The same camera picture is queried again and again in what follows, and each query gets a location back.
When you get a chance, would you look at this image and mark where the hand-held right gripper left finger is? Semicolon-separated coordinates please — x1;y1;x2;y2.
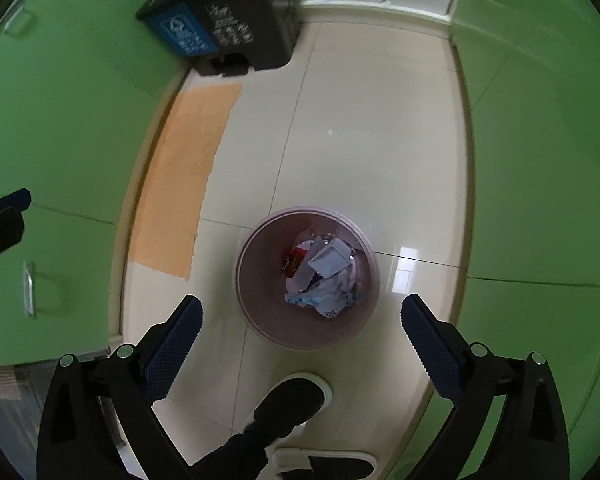
36;294;203;480

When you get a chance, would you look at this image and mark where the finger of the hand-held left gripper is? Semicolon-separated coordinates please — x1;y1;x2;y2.
0;188;33;223
0;208;26;266

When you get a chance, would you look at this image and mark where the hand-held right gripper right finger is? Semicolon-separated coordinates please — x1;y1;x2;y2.
400;294;571;480

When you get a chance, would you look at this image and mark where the pink round waste bin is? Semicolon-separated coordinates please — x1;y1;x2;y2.
237;206;381;351

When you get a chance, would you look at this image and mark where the printed plastic bag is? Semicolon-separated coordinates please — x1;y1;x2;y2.
285;280;361;320

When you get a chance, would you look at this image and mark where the white plastic box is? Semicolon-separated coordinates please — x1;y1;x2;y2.
307;237;356;279

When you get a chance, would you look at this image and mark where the red cup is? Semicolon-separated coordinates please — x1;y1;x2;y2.
282;245;307;278

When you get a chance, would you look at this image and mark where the green cabinet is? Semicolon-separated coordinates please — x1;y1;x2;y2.
420;0;600;480
0;0;193;367

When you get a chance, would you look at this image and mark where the person's leg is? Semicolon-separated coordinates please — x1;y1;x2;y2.
189;422;281;480

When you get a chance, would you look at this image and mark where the person's black shoe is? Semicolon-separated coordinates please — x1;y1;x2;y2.
242;372;333;442
270;447;379;480

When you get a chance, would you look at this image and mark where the orange floor mat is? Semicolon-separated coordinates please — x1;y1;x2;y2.
130;82;244;281

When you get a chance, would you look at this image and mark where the black pedal bin blue label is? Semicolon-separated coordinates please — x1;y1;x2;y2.
135;0;303;79

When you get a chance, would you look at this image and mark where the metal cabinet handle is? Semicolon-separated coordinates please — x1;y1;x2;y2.
22;261;37;319

